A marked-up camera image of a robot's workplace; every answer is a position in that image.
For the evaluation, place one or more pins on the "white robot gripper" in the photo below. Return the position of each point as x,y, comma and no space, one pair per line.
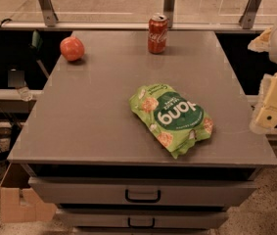
265,118

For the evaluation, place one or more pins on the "green rice chip bag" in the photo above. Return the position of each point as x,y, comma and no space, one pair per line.
176,123

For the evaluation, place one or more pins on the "red coke can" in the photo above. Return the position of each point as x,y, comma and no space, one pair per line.
158,26

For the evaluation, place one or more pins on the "red orange apple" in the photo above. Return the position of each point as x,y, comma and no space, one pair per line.
72,48

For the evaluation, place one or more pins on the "grey drawer cabinet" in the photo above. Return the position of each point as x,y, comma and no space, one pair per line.
82,126

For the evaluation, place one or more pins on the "grey drawer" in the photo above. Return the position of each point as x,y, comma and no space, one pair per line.
161,192
142,219

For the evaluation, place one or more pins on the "top grey drawer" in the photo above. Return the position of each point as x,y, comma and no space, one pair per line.
161,192

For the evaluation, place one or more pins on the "clear plastic water bottle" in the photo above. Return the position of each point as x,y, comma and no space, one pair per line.
25,93

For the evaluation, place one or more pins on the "cardboard box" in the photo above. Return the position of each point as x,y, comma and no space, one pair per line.
19,202

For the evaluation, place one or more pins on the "right metal railing bracket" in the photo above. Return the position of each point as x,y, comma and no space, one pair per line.
247,19

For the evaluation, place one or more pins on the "metal railing bracket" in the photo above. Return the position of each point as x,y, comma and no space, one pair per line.
49,15
247,19
168,10

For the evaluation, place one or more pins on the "middle metal railing bracket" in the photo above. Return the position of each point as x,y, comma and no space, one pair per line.
168,10

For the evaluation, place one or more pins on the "left metal railing bracket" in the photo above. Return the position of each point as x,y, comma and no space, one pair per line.
49,15

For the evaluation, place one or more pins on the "green handled tool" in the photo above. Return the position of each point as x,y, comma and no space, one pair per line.
35,46

